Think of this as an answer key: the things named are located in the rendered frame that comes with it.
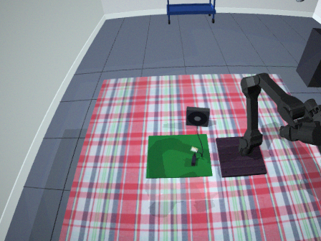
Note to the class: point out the green circuit board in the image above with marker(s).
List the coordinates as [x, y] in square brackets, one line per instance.
[170, 156]

